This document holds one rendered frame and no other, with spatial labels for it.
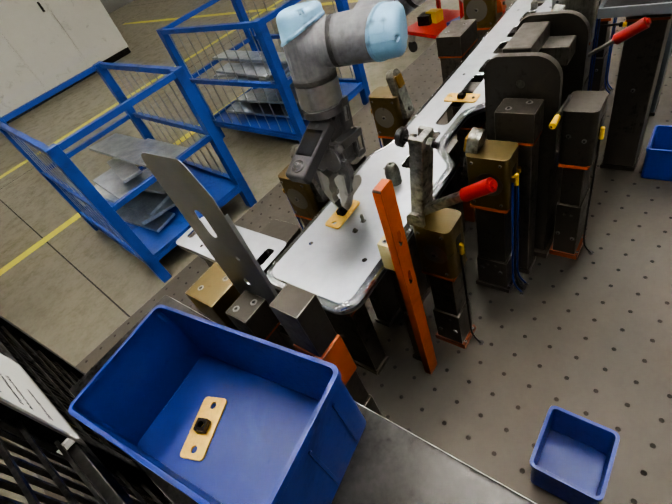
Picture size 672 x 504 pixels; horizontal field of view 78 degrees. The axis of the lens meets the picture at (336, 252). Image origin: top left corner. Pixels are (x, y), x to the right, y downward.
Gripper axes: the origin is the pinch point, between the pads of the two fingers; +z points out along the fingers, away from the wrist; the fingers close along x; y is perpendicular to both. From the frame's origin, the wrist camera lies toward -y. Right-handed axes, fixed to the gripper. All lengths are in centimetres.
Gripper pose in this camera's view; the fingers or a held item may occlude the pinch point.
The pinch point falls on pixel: (340, 205)
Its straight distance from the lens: 84.2
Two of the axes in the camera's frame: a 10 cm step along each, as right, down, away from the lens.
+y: 5.9, -6.2, 5.2
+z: 2.3, 7.5, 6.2
